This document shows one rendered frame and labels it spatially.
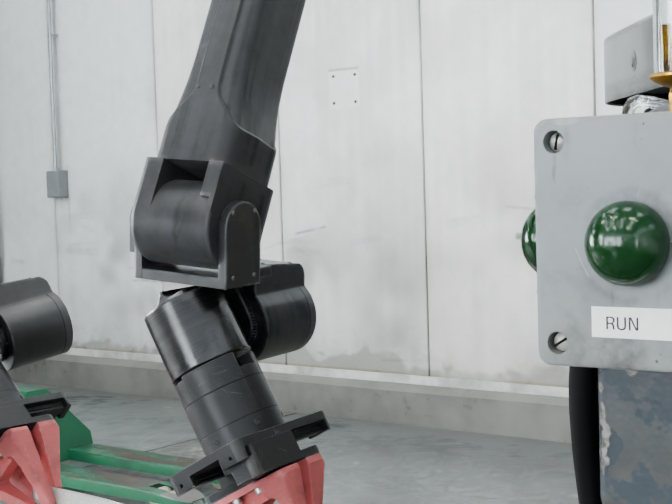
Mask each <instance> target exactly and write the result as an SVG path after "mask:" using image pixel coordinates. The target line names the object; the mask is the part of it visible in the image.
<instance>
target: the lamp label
mask: <svg viewBox="0 0 672 504"><path fill-rule="evenodd" d="M591 317H592V337H604V338H623V339H642V340H661V341H672V309H656V308H628V307H601V306H591Z"/></svg>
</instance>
